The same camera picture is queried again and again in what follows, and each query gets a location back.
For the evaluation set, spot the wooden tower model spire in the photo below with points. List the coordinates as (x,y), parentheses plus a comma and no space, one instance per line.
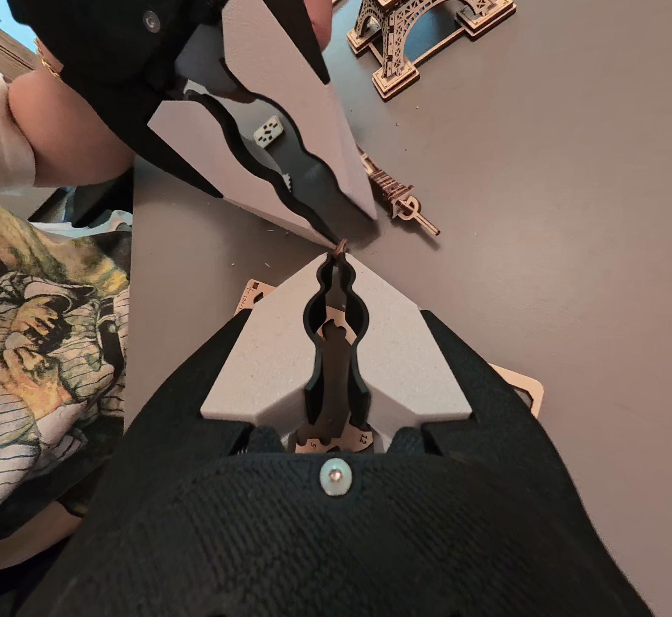
(391,187)

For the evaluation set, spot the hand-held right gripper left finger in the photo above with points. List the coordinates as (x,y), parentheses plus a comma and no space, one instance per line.
(257,365)

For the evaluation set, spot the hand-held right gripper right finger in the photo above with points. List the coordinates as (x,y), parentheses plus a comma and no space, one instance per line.
(414,365)

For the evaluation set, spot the wooden sheet with arch cutouts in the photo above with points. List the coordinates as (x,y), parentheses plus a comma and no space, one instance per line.
(530,391)

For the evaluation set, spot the small rounded wooden rectangle piece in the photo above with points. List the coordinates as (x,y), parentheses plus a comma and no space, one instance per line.
(341,247)

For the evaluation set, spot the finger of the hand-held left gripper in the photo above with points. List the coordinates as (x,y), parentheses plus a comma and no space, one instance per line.
(294,76)
(210,155)

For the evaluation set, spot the grey desk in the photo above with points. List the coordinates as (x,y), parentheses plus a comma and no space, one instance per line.
(525,208)

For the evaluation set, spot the person's clothing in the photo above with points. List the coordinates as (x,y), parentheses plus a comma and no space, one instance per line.
(52,339)

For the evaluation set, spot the toothed-edge square wooden plate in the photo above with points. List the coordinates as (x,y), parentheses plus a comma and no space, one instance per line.
(287,181)

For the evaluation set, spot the smooth-edged square wooden plate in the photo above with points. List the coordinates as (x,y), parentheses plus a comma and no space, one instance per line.
(269,131)

